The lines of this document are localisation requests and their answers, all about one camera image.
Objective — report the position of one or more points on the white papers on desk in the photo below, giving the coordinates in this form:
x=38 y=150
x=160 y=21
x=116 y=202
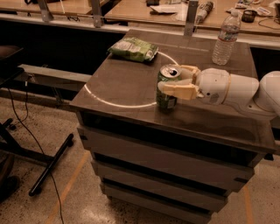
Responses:
x=177 y=11

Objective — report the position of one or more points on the grey drawer cabinet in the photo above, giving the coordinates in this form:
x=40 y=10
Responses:
x=184 y=161

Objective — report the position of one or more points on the green chip bag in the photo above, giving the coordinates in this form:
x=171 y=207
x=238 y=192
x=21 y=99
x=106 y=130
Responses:
x=134 y=49

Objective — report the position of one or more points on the green soda can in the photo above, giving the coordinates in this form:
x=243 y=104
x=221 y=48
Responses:
x=166 y=73

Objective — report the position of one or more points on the grey metal post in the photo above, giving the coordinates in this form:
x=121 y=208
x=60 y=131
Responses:
x=190 y=17
x=46 y=15
x=97 y=13

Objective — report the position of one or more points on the clear plastic water bottle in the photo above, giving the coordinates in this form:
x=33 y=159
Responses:
x=227 y=37

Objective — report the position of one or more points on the rolled bottle on desk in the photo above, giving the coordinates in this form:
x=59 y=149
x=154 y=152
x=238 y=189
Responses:
x=204 y=11

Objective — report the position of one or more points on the black chair base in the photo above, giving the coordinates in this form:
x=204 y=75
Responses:
x=10 y=145

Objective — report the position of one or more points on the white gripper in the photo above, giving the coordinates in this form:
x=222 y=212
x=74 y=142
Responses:
x=212 y=85

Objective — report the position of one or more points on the black round cup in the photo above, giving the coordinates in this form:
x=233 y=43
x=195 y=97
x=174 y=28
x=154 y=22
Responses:
x=248 y=16

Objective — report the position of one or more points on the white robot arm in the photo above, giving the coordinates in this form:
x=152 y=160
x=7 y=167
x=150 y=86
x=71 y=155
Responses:
x=258 y=99

